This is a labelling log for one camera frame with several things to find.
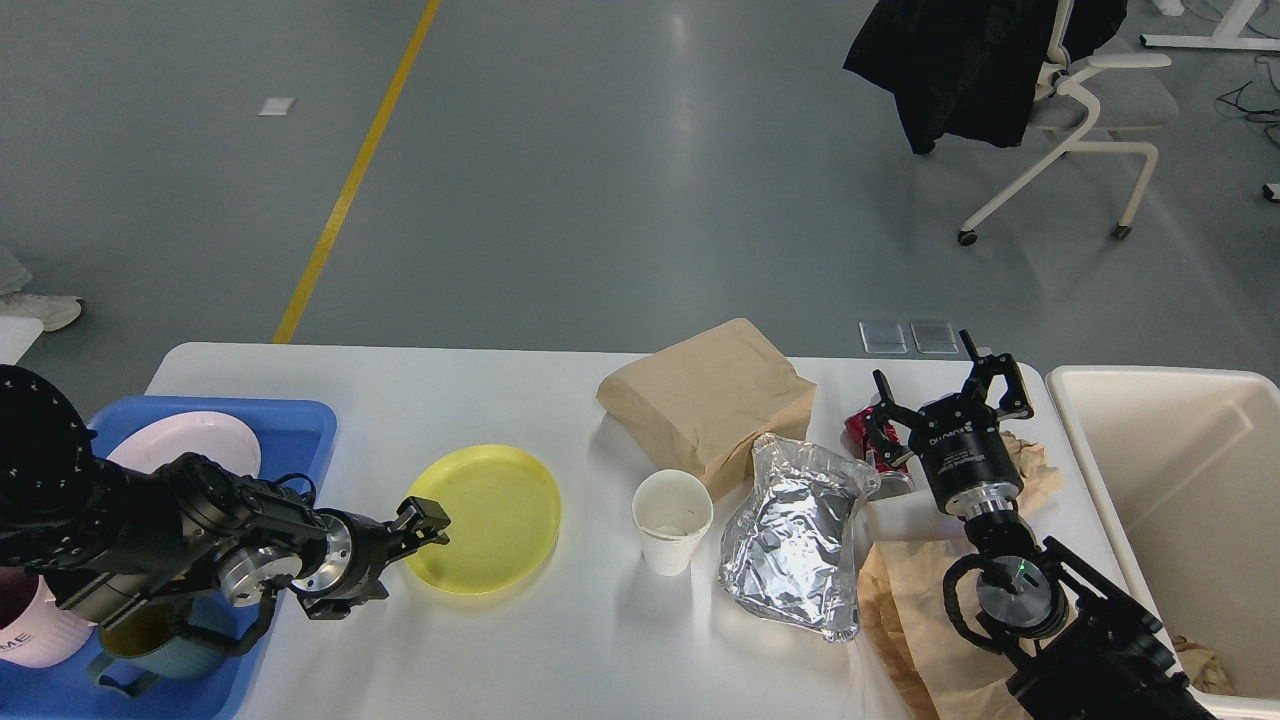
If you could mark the floor outlet plate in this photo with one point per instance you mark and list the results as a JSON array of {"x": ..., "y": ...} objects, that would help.
[
  {"x": 883, "y": 338},
  {"x": 935, "y": 338}
]

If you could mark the blue plastic tray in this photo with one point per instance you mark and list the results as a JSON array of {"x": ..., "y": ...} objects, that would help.
[{"x": 295, "y": 436}]

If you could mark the silver foil bag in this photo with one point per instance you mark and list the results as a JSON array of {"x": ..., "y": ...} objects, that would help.
[{"x": 786, "y": 553}]

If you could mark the black jacket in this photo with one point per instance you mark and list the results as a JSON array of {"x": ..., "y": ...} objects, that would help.
[{"x": 962, "y": 68}]

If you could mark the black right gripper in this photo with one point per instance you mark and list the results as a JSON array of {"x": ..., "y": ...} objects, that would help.
[{"x": 956, "y": 438}]

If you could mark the flat brown paper bag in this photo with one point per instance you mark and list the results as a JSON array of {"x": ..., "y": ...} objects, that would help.
[{"x": 936, "y": 672}]

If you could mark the left floor outlet plate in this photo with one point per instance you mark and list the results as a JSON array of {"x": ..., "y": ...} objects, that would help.
[{"x": 883, "y": 338}]

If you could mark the white office chair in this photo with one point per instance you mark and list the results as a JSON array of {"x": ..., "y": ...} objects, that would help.
[{"x": 1108, "y": 95}]

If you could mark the person in light clothes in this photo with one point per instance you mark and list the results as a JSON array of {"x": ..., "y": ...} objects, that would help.
[{"x": 54, "y": 312}]

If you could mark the crushed red can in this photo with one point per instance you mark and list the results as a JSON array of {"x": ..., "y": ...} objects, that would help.
[{"x": 894, "y": 481}]

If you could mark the crumpled brown paper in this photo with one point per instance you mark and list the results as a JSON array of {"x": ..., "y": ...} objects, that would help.
[{"x": 1040, "y": 480}]

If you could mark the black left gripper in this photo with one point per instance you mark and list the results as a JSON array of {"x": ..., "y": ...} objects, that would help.
[{"x": 356, "y": 551}]

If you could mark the pink plate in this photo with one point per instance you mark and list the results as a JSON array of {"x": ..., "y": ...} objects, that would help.
[{"x": 220, "y": 437}]

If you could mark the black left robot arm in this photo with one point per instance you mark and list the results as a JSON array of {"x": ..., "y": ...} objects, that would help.
[{"x": 213, "y": 547}]

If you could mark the white tissue block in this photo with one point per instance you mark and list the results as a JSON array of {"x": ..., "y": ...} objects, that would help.
[{"x": 910, "y": 517}]

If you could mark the right floor outlet plate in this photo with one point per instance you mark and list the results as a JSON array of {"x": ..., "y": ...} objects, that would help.
[{"x": 935, "y": 338}]

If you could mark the yellow plate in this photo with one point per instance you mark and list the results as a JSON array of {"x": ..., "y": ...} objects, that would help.
[{"x": 505, "y": 511}]

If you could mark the pink mug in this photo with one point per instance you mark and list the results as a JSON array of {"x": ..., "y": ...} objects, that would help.
[{"x": 34, "y": 631}]

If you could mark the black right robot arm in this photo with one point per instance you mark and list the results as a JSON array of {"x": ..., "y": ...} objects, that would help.
[{"x": 1080, "y": 646}]

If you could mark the dark green mug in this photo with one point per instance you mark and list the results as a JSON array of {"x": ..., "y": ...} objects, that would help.
[{"x": 146, "y": 648}]

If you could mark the crumpled paper in bin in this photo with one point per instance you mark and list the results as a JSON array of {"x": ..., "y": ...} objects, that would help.
[{"x": 1203, "y": 666}]

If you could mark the white paper cup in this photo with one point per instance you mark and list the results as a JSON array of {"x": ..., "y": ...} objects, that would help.
[{"x": 672, "y": 510}]

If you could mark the white waste bin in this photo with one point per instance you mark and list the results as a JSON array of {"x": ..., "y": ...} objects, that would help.
[{"x": 1183, "y": 465}]

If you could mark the white desk leg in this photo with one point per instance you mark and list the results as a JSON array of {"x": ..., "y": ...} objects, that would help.
[{"x": 1227, "y": 34}]

